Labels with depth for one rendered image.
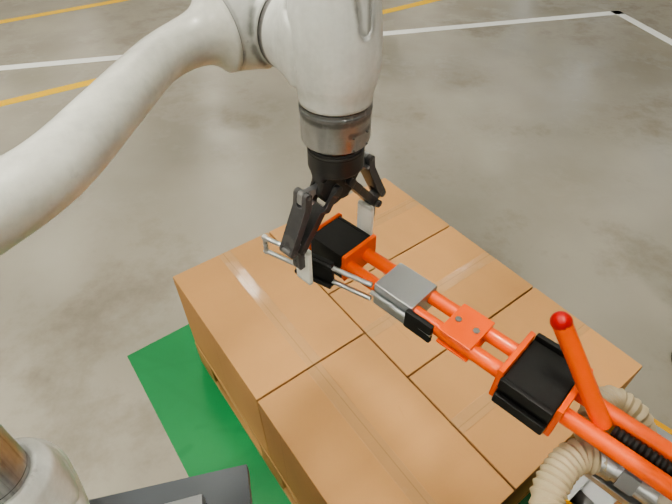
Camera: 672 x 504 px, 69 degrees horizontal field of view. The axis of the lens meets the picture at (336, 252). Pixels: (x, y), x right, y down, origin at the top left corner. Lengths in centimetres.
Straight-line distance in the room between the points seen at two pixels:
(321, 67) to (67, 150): 26
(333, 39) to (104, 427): 190
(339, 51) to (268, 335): 117
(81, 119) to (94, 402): 186
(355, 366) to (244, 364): 34
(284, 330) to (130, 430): 84
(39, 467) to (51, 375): 151
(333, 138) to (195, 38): 19
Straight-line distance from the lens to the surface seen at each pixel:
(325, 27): 53
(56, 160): 47
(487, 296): 175
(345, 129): 59
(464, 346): 67
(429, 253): 185
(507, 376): 65
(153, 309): 249
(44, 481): 95
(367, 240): 76
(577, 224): 307
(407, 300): 70
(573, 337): 60
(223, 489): 116
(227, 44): 63
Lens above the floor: 182
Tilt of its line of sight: 45 degrees down
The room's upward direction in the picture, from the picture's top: straight up
